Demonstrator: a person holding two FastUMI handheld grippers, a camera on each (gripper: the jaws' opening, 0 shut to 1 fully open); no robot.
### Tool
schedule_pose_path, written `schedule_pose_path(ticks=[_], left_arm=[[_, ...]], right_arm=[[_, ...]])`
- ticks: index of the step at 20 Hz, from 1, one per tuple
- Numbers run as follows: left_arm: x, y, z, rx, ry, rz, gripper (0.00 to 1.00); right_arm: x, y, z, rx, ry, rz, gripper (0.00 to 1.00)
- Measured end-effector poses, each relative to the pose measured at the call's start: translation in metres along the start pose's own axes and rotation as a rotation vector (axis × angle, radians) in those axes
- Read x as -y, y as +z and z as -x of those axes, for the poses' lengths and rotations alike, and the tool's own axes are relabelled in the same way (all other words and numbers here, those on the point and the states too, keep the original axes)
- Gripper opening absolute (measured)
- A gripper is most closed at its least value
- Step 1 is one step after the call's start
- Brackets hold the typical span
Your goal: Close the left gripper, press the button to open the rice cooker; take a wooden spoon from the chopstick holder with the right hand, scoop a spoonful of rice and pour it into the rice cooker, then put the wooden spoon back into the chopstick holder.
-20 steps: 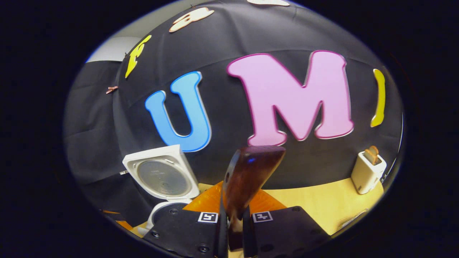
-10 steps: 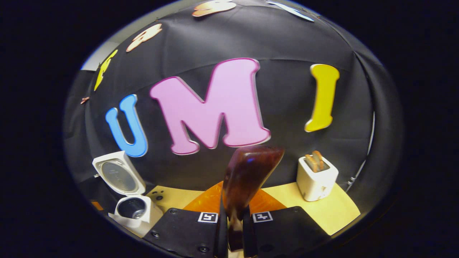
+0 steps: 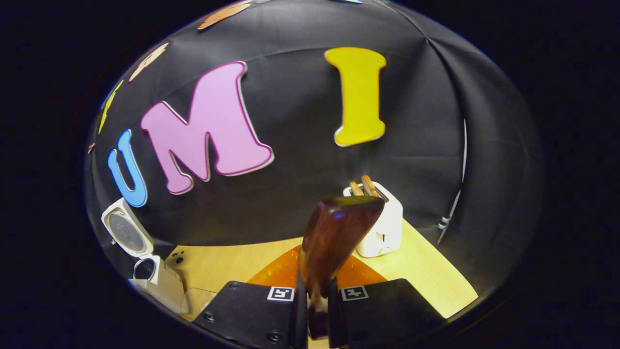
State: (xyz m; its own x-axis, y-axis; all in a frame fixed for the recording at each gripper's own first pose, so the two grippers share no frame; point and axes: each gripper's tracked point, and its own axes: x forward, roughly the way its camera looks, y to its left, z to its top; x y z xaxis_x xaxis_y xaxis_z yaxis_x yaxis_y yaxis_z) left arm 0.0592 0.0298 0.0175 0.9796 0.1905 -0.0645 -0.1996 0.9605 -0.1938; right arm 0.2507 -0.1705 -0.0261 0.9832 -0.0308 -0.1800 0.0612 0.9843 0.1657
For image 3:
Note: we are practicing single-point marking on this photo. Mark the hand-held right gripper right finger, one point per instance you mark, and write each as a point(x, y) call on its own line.
point(382, 310)

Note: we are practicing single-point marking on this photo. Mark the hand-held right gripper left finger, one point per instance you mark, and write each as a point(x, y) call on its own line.
point(252, 310)

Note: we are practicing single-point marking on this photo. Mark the white rice cooker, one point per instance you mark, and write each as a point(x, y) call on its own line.
point(167, 286)

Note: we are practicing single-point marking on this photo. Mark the brown wooden spoon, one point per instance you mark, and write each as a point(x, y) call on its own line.
point(334, 232)

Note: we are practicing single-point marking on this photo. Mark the clear plastic container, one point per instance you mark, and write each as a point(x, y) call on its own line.
point(198, 303)

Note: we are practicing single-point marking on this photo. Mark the white toaster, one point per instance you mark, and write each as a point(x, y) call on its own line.
point(390, 228)

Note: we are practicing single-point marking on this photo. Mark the black backdrop cloth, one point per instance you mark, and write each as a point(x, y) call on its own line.
point(300, 194)

